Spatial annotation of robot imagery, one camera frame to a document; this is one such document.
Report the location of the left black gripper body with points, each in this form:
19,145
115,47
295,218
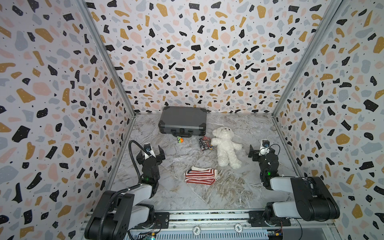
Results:
158,171

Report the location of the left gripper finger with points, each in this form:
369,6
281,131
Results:
140,157
161,156

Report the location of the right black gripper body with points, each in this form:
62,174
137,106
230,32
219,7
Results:
263,156

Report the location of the white teddy bear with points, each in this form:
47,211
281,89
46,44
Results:
226,148

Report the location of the red white striped knit sweater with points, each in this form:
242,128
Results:
201,176

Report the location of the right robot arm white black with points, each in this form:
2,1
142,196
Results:
311,201

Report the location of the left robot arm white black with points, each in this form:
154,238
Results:
117,212

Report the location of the small green orange toy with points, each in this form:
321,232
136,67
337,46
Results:
180,139

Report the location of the dark grey hard case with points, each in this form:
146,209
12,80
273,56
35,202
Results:
183,122

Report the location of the bag of toy bricks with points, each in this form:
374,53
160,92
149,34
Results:
205,143

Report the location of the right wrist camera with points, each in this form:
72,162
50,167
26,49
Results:
264,149

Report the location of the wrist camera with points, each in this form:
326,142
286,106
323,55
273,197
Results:
148,151
264,149

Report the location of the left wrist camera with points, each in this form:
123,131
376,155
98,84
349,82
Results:
148,151

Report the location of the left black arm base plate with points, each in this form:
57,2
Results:
160,220

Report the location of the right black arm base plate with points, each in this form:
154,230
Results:
259,218

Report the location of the aluminium mounting rail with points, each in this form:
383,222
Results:
232,225

